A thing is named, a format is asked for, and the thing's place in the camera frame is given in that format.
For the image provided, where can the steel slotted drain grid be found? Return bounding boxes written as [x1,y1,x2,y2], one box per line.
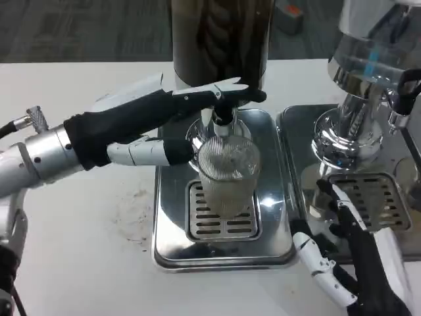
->
[186,179,263,244]
[327,172,412,233]

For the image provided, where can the drink dispenser with dark liquid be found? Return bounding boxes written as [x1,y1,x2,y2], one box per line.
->
[170,0,276,171]

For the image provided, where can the steel drip tray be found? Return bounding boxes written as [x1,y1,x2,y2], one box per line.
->
[275,104,421,264]
[151,108,297,271]

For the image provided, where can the black tap with steel spout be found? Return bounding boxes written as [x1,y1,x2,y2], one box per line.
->
[210,98,238,138]

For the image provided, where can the drink dispenser with clear tank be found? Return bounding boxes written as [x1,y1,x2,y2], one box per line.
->
[310,0,421,172]

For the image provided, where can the clear ribbed glass cup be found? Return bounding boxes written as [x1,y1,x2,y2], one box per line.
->
[197,136,262,220]

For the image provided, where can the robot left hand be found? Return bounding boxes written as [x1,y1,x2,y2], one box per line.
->
[63,72,268,172]

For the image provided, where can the black cable with metal connector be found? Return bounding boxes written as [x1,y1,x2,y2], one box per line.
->
[0,105,50,139]

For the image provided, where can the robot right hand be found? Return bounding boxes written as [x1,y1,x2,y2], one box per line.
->
[291,179,421,316]

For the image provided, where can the grey box with orange label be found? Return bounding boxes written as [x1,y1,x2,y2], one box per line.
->
[274,3,305,36]

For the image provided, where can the black looped tap handle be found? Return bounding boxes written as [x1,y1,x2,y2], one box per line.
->
[387,67,421,130]

